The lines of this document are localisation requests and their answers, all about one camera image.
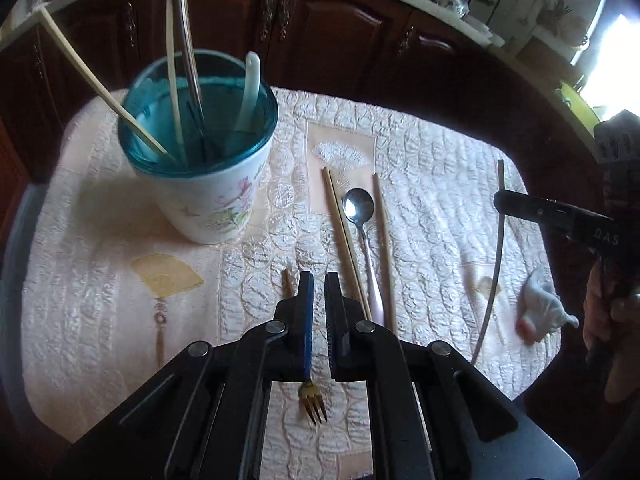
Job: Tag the yellow-green plastic basin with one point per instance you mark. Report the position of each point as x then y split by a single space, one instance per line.
577 107

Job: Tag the person's right hand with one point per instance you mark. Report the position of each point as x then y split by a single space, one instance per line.
600 310

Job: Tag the dark wooden lower cabinets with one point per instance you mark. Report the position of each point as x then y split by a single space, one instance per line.
340 25

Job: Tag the window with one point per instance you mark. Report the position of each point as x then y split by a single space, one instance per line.
617 60

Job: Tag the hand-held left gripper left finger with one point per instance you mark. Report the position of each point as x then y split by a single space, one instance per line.
306 310

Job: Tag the metal spoon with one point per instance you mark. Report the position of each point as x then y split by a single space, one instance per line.
359 207

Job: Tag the white plastic spoon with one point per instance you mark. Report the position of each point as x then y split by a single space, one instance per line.
245 100

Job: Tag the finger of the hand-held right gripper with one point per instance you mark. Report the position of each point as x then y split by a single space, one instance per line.
530 207

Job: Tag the dark slim chopstick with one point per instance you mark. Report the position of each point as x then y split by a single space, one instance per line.
189 55

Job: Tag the white floral utensil holder cup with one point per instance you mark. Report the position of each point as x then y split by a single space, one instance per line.
215 200

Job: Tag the wall utensil holder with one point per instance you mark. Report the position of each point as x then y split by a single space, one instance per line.
555 10

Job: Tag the floral ceramic bowl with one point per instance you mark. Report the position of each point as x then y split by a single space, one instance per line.
450 2

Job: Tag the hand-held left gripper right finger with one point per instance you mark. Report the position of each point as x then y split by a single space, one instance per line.
332 310

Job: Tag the cream quilted table cloth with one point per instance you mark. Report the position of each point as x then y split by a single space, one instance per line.
430 160

